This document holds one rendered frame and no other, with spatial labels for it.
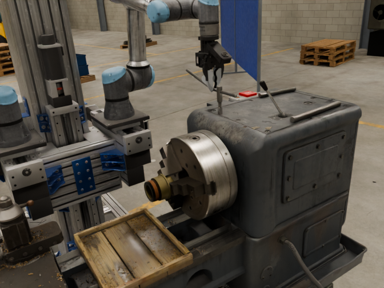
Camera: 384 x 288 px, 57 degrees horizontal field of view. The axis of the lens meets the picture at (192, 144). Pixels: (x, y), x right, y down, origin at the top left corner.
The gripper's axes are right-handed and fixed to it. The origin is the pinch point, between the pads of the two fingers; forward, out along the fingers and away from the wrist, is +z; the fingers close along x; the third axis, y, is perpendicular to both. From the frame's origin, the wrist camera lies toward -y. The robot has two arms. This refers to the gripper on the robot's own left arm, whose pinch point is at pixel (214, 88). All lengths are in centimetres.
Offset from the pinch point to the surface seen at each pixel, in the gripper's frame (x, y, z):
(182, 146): 23.6, -12.2, 14.0
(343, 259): -43, -37, 81
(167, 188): 32.8, -15.9, 25.9
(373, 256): -119, -12, 135
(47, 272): 76, -17, 38
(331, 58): -609, 399, 115
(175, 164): 25.3, -9.7, 21.5
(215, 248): 22, -28, 49
